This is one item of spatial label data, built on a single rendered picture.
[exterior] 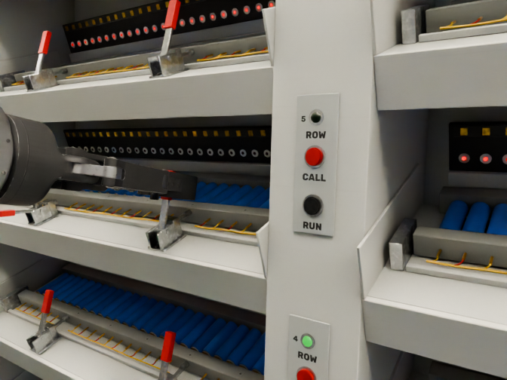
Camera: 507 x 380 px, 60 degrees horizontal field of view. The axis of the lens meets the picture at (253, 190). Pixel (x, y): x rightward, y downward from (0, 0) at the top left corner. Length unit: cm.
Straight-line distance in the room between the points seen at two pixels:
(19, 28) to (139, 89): 45
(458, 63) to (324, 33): 11
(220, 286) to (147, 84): 24
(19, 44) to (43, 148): 57
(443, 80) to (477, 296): 17
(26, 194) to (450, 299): 35
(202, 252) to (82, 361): 30
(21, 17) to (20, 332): 56
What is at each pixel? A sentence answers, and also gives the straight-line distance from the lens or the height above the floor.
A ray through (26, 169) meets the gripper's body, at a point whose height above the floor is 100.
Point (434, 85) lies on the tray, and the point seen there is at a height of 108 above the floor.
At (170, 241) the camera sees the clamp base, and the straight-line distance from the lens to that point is 53.
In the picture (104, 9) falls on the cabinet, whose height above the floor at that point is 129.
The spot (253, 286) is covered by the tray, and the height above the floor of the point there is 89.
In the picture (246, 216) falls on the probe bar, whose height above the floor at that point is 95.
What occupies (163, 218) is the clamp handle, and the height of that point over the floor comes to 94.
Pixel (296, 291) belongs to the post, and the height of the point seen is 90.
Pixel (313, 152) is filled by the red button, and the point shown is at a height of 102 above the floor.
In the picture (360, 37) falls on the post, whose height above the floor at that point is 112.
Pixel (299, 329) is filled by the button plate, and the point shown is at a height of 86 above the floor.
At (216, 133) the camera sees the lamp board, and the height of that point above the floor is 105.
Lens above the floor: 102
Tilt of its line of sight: 5 degrees down
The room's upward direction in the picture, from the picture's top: 2 degrees clockwise
